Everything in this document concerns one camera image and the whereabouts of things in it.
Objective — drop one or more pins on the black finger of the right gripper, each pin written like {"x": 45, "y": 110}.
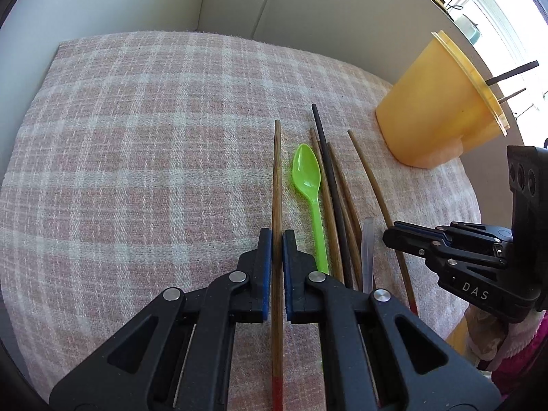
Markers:
{"x": 471, "y": 228}
{"x": 428, "y": 243}

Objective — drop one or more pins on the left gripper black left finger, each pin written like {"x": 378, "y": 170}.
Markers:
{"x": 175, "y": 354}

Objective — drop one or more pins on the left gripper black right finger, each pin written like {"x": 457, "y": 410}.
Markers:
{"x": 375, "y": 353}

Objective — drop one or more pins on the red-tipped wooden chopstick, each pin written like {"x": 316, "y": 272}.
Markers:
{"x": 277, "y": 288}

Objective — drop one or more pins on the pink sleeve right forearm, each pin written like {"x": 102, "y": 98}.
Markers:
{"x": 528, "y": 341}

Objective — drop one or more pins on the right hand white glove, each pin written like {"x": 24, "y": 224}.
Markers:
{"x": 488, "y": 336}

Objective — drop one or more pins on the black chopstick on mat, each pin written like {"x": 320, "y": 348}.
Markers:
{"x": 338, "y": 214}

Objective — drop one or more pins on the yellow plastic utensil bin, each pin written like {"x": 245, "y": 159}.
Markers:
{"x": 440, "y": 108}

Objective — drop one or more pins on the green plastic spoon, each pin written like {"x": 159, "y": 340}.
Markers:
{"x": 306, "y": 176}

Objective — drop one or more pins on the thin brown chopstick in bin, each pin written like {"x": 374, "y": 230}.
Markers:
{"x": 513, "y": 95}

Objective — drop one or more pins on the black chopstick in bin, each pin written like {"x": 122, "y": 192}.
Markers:
{"x": 514, "y": 72}

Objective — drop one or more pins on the pink plaid cloth mat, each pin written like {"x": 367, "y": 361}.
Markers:
{"x": 145, "y": 161}

